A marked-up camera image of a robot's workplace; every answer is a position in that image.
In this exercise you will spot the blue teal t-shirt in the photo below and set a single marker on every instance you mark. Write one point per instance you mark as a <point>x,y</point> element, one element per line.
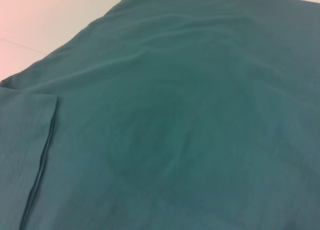
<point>175,115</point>

